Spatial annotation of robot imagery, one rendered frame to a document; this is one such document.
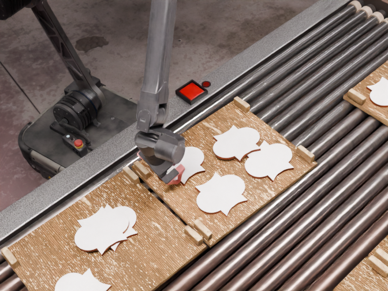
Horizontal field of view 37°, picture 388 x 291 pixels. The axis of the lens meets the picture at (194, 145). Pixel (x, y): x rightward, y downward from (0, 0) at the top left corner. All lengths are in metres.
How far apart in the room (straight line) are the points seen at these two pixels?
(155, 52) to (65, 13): 2.49
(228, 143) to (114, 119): 1.15
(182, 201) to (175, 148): 0.22
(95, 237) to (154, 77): 0.44
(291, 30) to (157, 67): 0.83
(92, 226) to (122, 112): 1.33
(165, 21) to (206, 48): 2.07
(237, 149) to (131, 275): 0.48
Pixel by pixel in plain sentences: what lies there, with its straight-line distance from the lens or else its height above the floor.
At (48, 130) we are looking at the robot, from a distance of 2.83.
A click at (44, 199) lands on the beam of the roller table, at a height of 0.92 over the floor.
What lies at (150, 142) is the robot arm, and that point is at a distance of 1.48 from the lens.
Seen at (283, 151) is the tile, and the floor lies 0.95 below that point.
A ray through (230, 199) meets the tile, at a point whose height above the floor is 0.95.
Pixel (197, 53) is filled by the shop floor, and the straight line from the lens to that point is 3.47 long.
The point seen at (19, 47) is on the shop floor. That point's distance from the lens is 3.73.
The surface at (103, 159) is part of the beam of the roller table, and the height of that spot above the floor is 0.91.
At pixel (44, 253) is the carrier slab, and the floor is 0.94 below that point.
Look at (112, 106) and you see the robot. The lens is 2.86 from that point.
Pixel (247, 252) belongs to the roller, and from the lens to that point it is 1.54.
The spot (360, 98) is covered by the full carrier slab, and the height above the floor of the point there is 0.96.
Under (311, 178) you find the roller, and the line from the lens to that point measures 1.70.
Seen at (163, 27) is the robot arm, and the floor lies 1.37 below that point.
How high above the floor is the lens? 2.25
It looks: 49 degrees down
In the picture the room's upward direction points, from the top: 3 degrees counter-clockwise
